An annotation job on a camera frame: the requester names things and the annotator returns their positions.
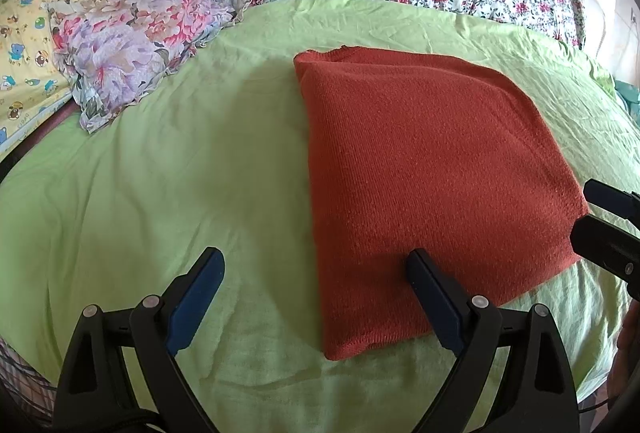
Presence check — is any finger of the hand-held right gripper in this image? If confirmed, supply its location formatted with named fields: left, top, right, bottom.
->
left=572, top=214, right=640, bottom=300
left=584, top=179, right=640, bottom=227

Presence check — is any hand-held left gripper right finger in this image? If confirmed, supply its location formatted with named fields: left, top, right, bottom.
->
left=405, top=247, right=582, bottom=433

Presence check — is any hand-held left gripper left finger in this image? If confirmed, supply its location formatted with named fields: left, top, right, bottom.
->
left=52, top=247, right=225, bottom=433

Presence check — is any red knitted sweater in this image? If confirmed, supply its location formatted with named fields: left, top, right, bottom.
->
left=293, top=47, right=592, bottom=362

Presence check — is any teal cloth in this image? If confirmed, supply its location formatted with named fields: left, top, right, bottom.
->
left=614, top=79, right=640, bottom=116

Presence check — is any green bed sheet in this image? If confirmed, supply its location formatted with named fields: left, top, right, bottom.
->
left=0, top=0, right=632, bottom=433

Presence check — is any plaid cloth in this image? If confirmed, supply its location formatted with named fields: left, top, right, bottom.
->
left=0, top=340, right=55, bottom=416

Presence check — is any purple floral ruffled pillow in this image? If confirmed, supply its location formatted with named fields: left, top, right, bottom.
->
left=46, top=0, right=252, bottom=134

